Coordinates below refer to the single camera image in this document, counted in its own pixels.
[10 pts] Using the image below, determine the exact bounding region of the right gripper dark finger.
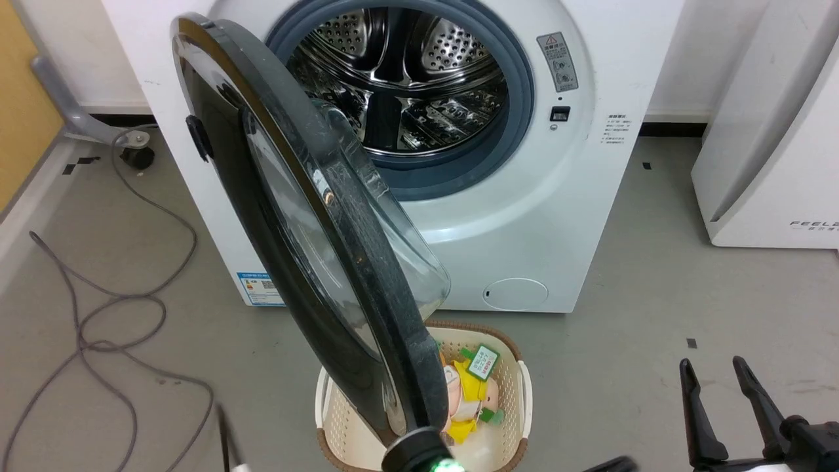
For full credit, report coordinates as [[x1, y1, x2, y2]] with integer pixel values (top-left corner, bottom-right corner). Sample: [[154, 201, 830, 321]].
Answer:
[[679, 358, 730, 470], [732, 356, 788, 459]]

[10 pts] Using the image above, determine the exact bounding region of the steel washer drum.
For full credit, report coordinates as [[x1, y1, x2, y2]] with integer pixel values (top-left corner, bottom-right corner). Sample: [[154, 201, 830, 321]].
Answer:
[[286, 7, 509, 157]]

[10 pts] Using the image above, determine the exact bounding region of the grey rubber door gasket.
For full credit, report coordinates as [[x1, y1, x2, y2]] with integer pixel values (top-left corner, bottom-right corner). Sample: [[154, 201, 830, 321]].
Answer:
[[265, 0, 536, 202]]

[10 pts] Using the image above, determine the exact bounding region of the white front-load washing machine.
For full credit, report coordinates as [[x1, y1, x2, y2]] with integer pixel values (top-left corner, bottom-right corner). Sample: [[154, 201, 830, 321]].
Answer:
[[102, 0, 686, 315]]

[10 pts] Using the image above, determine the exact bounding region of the blue white energy label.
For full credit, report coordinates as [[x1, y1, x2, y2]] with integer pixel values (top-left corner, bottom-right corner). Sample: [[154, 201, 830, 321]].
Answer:
[[235, 271, 286, 307]]

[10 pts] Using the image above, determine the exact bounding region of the black caster wheel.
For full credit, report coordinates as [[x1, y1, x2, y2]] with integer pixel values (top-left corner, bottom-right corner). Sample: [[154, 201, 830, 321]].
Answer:
[[119, 145, 157, 170]]

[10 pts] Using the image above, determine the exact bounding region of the grey floor cable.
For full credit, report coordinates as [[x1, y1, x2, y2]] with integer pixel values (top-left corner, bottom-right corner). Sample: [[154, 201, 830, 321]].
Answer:
[[0, 124, 218, 472]]

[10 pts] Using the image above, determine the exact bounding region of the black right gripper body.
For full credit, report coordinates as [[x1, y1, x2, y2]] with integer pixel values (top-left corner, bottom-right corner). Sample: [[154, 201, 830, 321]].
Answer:
[[693, 414, 839, 472]]

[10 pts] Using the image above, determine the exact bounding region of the cream laundry basket brown rim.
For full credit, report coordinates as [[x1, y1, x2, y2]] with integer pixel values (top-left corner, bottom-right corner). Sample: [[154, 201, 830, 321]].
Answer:
[[314, 319, 534, 472]]

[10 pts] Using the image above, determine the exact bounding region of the doll with yellow clothes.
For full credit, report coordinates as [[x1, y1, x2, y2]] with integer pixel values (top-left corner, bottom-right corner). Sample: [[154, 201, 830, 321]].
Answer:
[[435, 350, 506, 447]]

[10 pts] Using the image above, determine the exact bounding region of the green white paper tag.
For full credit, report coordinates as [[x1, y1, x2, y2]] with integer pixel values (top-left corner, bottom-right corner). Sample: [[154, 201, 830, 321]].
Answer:
[[466, 344, 501, 382]]

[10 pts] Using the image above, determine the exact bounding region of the round white filter cover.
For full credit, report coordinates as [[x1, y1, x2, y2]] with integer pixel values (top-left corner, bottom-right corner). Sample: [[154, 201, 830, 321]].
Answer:
[[482, 277, 550, 312]]

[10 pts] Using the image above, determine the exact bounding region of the wooden board panel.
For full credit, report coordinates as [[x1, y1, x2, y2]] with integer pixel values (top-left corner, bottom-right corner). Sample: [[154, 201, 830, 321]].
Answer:
[[0, 0, 66, 215]]

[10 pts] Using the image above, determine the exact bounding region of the grey metal furniture leg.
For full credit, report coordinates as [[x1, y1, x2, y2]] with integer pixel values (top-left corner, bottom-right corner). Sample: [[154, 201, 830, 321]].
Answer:
[[30, 55, 152, 147]]

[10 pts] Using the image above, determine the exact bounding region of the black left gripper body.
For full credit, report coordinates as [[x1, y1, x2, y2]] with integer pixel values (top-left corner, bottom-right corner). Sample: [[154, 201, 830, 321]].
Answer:
[[382, 426, 467, 472]]

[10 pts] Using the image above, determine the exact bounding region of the small printed text label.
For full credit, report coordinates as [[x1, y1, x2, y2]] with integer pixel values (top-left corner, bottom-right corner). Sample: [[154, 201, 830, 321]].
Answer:
[[604, 114, 629, 147]]

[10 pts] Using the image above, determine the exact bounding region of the black round glass washer door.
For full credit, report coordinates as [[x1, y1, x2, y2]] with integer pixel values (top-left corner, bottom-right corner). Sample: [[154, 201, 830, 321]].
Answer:
[[170, 12, 454, 454]]

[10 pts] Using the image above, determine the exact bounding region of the white appliance with grey lettering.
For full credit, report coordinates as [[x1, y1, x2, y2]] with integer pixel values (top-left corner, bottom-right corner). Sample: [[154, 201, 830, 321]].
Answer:
[[691, 0, 839, 250]]

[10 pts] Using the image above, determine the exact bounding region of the grey warning sticker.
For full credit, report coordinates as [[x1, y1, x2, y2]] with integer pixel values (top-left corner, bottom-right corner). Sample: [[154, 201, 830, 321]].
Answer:
[[537, 31, 580, 94]]

